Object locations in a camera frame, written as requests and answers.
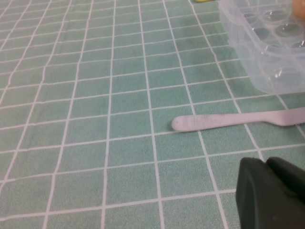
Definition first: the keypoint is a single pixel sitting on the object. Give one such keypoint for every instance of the yellow plastic knife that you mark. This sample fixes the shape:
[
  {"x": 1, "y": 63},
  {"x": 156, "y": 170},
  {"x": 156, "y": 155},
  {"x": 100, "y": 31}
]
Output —
[{"x": 205, "y": 1}]

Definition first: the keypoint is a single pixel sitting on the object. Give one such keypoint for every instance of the beige plastic egg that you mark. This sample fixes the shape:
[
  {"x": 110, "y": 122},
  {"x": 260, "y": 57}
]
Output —
[{"x": 299, "y": 8}]

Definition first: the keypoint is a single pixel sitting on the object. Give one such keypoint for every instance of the clear plastic egg box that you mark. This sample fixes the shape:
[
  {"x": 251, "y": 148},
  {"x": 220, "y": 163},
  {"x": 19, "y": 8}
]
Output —
[{"x": 267, "y": 52}]

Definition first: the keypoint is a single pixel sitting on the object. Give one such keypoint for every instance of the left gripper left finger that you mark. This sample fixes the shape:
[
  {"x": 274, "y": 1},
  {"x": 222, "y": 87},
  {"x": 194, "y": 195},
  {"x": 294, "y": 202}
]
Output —
[{"x": 255, "y": 200}]

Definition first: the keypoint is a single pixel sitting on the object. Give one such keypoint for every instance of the green checked tablecloth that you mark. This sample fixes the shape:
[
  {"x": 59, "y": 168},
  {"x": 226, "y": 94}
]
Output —
[{"x": 119, "y": 143}]

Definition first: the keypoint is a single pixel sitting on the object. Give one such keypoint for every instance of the pink plastic spoon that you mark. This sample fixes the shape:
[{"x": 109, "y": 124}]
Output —
[{"x": 214, "y": 121}]

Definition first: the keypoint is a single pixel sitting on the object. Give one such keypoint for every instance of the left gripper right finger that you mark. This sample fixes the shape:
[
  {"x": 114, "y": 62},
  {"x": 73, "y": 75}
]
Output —
[{"x": 293, "y": 186}]

